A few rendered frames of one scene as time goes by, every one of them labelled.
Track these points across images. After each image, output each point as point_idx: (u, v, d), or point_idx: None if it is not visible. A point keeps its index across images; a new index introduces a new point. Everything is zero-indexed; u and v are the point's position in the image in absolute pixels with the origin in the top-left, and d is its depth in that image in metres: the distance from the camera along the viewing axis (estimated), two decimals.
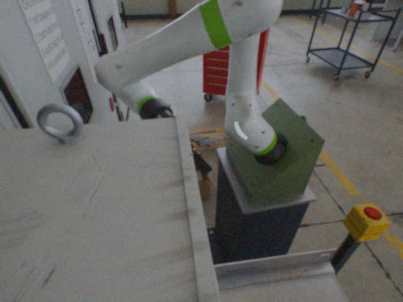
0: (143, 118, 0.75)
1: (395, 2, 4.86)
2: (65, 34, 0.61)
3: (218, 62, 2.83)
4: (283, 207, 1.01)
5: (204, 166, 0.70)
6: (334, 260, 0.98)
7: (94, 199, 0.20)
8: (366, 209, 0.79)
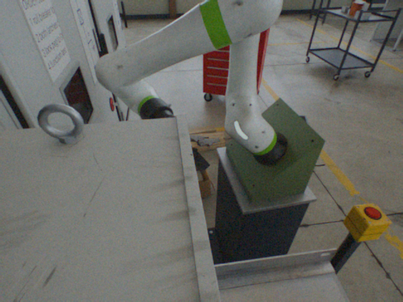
0: (143, 118, 0.75)
1: (395, 2, 4.86)
2: (65, 34, 0.61)
3: (218, 62, 2.83)
4: (283, 207, 1.01)
5: (201, 162, 0.63)
6: (334, 260, 0.98)
7: (94, 198, 0.20)
8: (366, 209, 0.79)
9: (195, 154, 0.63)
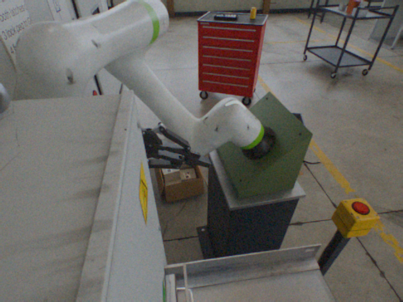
0: None
1: (393, 0, 4.83)
2: (34, 19, 0.58)
3: (213, 59, 2.80)
4: (271, 203, 0.98)
5: (201, 160, 0.65)
6: (323, 258, 0.95)
7: None
8: (354, 204, 0.76)
9: (199, 152, 0.63)
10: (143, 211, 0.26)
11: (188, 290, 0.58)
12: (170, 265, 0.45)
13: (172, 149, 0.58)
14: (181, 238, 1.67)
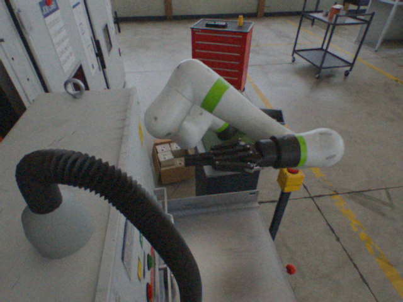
0: None
1: (377, 5, 5.16)
2: (72, 41, 0.91)
3: (205, 61, 3.12)
4: (237, 173, 1.30)
5: (192, 159, 0.64)
6: (275, 212, 1.28)
7: (89, 115, 0.50)
8: (288, 168, 1.09)
9: (198, 153, 0.65)
10: (140, 139, 0.58)
11: (170, 215, 0.90)
12: (157, 188, 0.78)
13: None
14: None
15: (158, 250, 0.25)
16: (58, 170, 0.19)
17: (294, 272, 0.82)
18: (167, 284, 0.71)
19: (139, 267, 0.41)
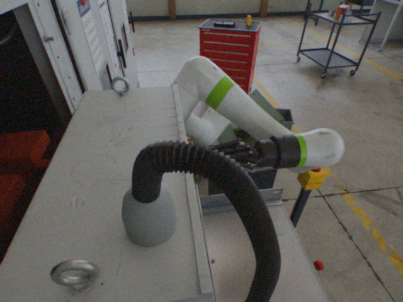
0: None
1: (381, 5, 5.17)
2: (100, 41, 0.92)
3: (213, 61, 3.13)
4: (255, 171, 1.32)
5: None
6: (293, 211, 1.29)
7: (140, 112, 0.51)
8: None
9: None
10: None
11: None
12: None
13: None
14: None
15: (255, 238, 0.26)
16: (187, 159, 0.20)
17: (322, 268, 0.83)
18: None
19: None
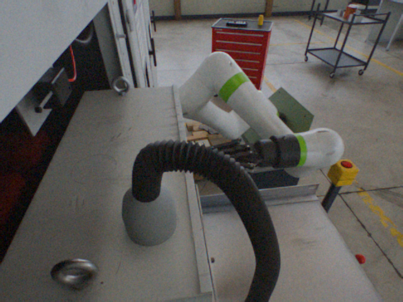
0: None
1: (388, 5, 5.19)
2: (141, 39, 0.94)
3: None
4: (283, 168, 1.33)
5: None
6: None
7: (140, 112, 0.51)
8: (342, 162, 1.12)
9: None
10: None
11: None
12: None
13: None
14: None
15: (255, 237, 0.26)
16: (187, 158, 0.21)
17: (364, 262, 0.85)
18: None
19: None
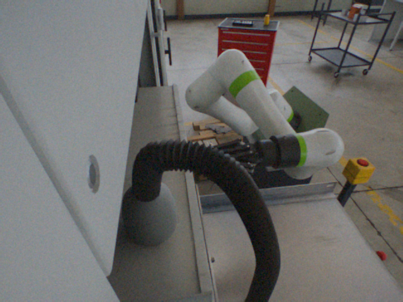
0: None
1: (391, 5, 5.20)
2: None
3: None
4: None
5: None
6: None
7: (140, 111, 0.51)
8: (357, 160, 1.13)
9: None
10: None
11: None
12: None
13: None
14: None
15: (255, 236, 0.26)
16: (187, 158, 0.21)
17: (385, 258, 0.86)
18: None
19: None
